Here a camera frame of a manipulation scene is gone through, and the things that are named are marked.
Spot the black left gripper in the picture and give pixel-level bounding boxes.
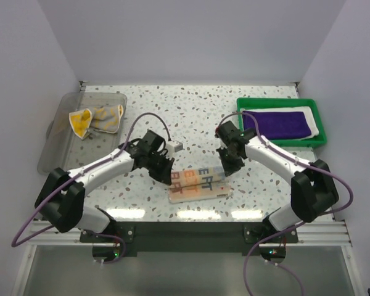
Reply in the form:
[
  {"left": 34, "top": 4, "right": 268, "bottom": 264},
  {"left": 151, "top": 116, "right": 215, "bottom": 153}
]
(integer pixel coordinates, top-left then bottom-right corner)
[{"left": 145, "top": 152, "right": 174, "bottom": 186}]

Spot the colourful patterned towel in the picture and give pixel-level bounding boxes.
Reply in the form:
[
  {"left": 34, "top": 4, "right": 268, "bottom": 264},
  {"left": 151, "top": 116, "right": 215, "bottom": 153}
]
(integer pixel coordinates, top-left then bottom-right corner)
[{"left": 168, "top": 166, "right": 231, "bottom": 204}]

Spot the purple towel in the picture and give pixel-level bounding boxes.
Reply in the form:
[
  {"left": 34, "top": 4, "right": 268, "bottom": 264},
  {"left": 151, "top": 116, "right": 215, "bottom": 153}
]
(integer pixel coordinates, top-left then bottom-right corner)
[{"left": 242, "top": 111, "right": 313, "bottom": 140}]

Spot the white towel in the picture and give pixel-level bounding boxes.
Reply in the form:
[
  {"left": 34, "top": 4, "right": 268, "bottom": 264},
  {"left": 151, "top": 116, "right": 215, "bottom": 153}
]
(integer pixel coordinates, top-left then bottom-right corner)
[{"left": 240, "top": 106, "right": 319, "bottom": 140}]

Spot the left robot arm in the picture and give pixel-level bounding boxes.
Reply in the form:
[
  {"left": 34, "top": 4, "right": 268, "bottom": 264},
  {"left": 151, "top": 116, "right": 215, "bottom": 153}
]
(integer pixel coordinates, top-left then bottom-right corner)
[{"left": 35, "top": 131, "right": 175, "bottom": 242}]

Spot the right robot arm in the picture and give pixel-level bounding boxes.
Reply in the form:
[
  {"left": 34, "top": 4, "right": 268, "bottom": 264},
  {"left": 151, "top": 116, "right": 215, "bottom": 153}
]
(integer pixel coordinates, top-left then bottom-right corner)
[{"left": 215, "top": 121, "right": 339, "bottom": 242}]

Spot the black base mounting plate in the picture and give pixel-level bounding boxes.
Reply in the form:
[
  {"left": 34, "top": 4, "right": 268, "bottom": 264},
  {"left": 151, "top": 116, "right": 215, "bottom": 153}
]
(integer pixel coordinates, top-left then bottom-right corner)
[{"left": 79, "top": 220, "right": 300, "bottom": 258}]

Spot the yellow grey patterned towel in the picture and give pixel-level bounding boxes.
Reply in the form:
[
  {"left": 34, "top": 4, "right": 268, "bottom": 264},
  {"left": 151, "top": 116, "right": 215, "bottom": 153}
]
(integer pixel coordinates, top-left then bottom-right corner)
[{"left": 68, "top": 104, "right": 124, "bottom": 140}]

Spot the green plastic tray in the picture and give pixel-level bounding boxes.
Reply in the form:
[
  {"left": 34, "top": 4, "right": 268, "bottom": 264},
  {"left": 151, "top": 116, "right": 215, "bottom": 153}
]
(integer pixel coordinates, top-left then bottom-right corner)
[{"left": 237, "top": 97, "right": 327, "bottom": 148}]

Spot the clear grey plastic bin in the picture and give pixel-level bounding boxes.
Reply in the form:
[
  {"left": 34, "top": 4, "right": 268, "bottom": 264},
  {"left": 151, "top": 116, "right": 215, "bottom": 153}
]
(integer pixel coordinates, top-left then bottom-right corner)
[{"left": 37, "top": 92, "right": 127, "bottom": 175}]

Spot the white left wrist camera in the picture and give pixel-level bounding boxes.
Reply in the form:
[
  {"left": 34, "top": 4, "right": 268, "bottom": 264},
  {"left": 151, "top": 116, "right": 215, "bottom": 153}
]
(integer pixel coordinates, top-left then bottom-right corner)
[{"left": 166, "top": 141, "right": 183, "bottom": 154}]

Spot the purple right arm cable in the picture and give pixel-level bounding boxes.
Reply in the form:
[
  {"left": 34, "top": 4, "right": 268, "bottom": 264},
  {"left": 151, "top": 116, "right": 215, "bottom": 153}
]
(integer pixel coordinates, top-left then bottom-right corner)
[{"left": 218, "top": 111, "right": 354, "bottom": 296}]

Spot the aluminium frame rail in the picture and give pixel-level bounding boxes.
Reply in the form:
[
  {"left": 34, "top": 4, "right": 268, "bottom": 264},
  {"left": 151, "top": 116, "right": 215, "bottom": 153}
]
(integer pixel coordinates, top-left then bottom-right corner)
[{"left": 28, "top": 220, "right": 352, "bottom": 247}]

